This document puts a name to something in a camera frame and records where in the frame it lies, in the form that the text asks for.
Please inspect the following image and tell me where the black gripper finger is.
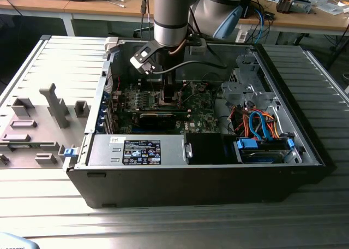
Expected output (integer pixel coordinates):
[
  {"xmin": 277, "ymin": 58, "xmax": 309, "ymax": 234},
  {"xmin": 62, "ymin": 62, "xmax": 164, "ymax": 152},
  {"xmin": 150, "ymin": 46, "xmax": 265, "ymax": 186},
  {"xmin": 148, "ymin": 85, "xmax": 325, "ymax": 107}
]
[{"xmin": 163, "ymin": 73, "xmax": 177, "ymax": 103}]

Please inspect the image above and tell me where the metal socket cover frame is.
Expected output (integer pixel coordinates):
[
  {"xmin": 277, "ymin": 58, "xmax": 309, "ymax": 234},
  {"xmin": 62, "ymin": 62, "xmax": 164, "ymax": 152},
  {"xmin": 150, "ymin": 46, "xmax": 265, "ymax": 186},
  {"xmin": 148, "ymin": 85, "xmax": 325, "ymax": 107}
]
[{"xmin": 176, "ymin": 81, "xmax": 197, "ymax": 108}]

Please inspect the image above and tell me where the CPU socket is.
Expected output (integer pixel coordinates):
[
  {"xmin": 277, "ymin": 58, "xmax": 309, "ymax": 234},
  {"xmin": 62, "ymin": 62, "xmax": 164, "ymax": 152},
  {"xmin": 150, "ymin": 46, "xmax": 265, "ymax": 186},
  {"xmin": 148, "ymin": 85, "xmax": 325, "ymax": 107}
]
[{"xmin": 153, "ymin": 90, "xmax": 183, "ymax": 109}]

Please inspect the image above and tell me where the black graphics card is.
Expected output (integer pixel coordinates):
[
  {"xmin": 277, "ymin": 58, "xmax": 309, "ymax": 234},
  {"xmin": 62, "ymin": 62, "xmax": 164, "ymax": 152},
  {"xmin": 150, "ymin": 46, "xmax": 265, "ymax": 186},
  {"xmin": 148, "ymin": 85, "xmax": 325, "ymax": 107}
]
[{"xmin": 121, "ymin": 108, "xmax": 191, "ymax": 130}]

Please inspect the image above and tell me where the green motherboard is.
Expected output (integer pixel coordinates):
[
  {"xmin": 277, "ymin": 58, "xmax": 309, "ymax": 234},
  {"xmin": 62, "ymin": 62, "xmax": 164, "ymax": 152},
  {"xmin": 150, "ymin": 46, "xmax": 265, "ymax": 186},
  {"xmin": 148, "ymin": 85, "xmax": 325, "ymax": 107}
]
[{"xmin": 113, "ymin": 79, "xmax": 222, "ymax": 137}]

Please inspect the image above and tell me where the pale grey case latch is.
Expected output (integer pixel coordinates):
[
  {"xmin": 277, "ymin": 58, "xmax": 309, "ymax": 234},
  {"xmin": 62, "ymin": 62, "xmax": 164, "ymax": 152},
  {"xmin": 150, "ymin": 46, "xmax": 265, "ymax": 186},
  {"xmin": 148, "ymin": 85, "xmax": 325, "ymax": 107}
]
[{"xmin": 104, "ymin": 37, "xmax": 127, "ymax": 59}]

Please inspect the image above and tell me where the grey metal drive cage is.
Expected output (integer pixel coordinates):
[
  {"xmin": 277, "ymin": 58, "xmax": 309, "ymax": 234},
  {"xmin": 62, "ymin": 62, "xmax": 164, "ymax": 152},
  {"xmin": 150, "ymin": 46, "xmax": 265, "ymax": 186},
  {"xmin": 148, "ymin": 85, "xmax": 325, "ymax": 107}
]
[{"xmin": 220, "ymin": 54, "xmax": 276, "ymax": 112}]

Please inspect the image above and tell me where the black label sticker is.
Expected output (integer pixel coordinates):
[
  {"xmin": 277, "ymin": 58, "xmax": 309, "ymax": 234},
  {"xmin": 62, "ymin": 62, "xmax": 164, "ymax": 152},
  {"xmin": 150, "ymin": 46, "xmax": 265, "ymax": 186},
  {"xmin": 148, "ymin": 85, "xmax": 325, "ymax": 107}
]
[{"xmin": 123, "ymin": 139, "xmax": 161, "ymax": 167}]

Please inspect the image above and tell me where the white power adapter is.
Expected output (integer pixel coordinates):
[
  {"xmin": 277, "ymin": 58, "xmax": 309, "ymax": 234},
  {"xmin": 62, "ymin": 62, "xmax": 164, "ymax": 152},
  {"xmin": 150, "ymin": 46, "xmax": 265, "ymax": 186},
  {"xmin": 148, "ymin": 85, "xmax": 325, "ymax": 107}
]
[{"xmin": 234, "ymin": 27, "xmax": 255, "ymax": 44}]

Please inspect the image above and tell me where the grey power supply unit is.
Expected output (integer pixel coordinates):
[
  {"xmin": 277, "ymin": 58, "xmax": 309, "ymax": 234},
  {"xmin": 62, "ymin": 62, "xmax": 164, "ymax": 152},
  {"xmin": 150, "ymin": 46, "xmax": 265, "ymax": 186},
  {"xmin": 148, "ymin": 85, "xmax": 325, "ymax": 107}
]
[{"xmin": 87, "ymin": 134, "xmax": 189, "ymax": 167}]

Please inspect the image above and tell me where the black upright box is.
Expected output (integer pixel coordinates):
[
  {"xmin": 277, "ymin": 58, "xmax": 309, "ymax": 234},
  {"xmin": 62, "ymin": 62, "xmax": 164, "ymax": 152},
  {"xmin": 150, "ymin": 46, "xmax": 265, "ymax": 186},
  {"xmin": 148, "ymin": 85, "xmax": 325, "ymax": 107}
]
[{"xmin": 239, "ymin": 0, "xmax": 255, "ymax": 19}]

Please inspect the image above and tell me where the black open PC case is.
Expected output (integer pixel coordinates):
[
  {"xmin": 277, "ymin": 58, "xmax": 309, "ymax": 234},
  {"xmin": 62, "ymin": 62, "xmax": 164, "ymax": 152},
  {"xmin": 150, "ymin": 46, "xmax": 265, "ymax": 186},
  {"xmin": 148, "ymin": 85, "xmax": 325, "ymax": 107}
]
[{"xmin": 66, "ymin": 35, "xmax": 338, "ymax": 209}]

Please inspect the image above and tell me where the hard disk in blue carrier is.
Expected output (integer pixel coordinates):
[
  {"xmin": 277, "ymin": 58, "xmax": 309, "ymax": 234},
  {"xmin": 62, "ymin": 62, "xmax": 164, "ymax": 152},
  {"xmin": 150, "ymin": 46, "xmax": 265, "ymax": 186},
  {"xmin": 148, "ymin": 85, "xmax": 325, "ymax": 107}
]
[{"xmin": 233, "ymin": 138, "xmax": 298, "ymax": 164}]

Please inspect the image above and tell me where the copper coil heatsink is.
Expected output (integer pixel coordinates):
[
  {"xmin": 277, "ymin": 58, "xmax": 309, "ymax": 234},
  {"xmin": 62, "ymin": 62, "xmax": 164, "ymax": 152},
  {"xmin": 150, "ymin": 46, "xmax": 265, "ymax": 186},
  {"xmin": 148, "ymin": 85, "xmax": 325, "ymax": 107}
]
[{"xmin": 276, "ymin": 0, "xmax": 312, "ymax": 15}]

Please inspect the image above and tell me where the wooden desk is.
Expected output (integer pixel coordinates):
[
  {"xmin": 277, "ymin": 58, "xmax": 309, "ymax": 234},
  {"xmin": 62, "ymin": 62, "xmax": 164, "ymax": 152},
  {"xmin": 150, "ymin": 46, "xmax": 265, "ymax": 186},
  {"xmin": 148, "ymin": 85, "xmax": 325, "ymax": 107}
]
[
  {"xmin": 0, "ymin": 0, "xmax": 156, "ymax": 37},
  {"xmin": 239, "ymin": 0, "xmax": 349, "ymax": 45}
]

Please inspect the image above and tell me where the grey parts rack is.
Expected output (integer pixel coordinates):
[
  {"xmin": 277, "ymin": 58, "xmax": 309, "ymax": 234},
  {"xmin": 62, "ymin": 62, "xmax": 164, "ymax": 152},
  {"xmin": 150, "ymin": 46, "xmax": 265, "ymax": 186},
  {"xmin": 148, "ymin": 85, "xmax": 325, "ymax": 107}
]
[{"xmin": 0, "ymin": 82, "xmax": 91, "ymax": 170}]

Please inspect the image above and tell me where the clear plastic bag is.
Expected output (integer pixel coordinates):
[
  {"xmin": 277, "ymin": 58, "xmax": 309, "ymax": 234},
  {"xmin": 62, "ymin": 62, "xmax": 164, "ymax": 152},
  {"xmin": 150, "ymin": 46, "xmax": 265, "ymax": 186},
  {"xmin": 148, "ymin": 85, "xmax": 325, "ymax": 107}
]
[{"xmin": 316, "ymin": 0, "xmax": 349, "ymax": 15}]

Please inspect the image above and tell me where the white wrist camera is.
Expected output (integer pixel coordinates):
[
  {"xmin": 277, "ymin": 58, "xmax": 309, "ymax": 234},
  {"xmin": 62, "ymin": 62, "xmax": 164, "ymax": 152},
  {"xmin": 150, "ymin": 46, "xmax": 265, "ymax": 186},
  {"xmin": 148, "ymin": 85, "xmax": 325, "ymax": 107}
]
[{"xmin": 129, "ymin": 40, "xmax": 159, "ymax": 75}]

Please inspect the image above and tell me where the black camera cable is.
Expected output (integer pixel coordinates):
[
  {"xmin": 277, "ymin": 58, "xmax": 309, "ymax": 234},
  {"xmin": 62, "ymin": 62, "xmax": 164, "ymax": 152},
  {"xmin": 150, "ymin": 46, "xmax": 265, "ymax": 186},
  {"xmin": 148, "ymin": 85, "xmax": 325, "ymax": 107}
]
[{"xmin": 151, "ymin": 60, "xmax": 228, "ymax": 74}]

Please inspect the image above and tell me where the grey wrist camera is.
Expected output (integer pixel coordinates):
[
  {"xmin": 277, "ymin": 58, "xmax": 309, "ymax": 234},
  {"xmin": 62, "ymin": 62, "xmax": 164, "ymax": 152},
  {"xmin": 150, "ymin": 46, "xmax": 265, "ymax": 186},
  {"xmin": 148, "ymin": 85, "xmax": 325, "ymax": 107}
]
[{"xmin": 189, "ymin": 38, "xmax": 207, "ymax": 56}]

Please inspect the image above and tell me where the blue data cable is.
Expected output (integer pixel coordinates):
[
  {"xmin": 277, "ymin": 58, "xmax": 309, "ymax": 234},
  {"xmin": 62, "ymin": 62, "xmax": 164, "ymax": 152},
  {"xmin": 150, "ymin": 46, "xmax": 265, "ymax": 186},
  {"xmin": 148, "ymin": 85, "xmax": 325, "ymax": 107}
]
[{"xmin": 248, "ymin": 110, "xmax": 273, "ymax": 141}]

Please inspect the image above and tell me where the orange wire bundle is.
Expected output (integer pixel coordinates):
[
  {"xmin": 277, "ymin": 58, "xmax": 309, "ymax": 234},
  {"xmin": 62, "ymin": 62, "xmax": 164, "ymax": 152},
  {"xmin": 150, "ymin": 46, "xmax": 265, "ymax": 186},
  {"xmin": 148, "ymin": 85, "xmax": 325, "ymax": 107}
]
[{"xmin": 233, "ymin": 110, "xmax": 283, "ymax": 140}]

